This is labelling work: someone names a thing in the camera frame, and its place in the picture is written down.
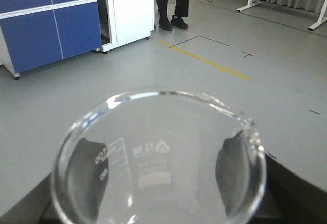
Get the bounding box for seated person black trousers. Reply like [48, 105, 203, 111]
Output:
[154, 0, 191, 32]

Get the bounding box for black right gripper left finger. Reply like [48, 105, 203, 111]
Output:
[68, 138, 109, 220]

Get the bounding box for clear glass beaker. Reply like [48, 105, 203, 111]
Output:
[51, 88, 266, 223]

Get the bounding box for blue lab base cabinet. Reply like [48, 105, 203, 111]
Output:
[1, 0, 102, 79]

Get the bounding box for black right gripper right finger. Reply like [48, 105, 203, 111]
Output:
[215, 130, 255, 216]

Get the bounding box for white cabinet unit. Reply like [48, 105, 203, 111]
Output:
[98, 0, 154, 54]

